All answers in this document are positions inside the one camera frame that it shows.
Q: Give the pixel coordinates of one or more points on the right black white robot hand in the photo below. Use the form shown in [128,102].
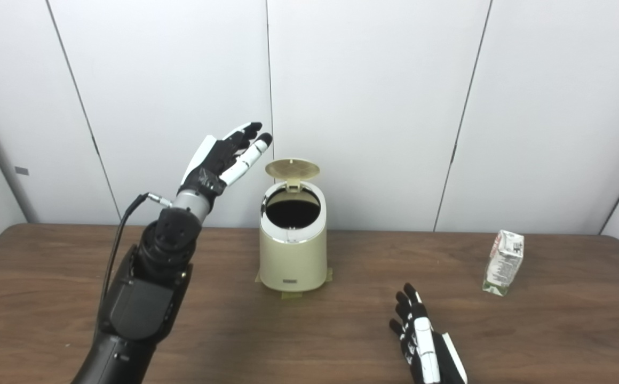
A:
[427,357]

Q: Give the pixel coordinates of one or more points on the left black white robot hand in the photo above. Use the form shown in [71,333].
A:
[208,165]

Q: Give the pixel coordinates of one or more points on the cream round bin lid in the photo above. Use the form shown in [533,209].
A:
[292,168]

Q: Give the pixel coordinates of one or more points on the white green milk carton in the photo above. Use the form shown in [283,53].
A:
[502,264]

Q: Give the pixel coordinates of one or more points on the cream-colored round bin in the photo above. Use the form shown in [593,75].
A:
[292,256]

